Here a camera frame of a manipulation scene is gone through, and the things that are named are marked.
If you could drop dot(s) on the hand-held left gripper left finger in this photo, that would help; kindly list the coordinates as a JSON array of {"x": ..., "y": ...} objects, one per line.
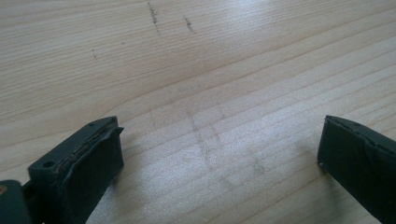
[{"x": 77, "y": 174}]

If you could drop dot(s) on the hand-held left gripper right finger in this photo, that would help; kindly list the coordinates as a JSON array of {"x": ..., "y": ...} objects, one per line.
[{"x": 358, "y": 168}]

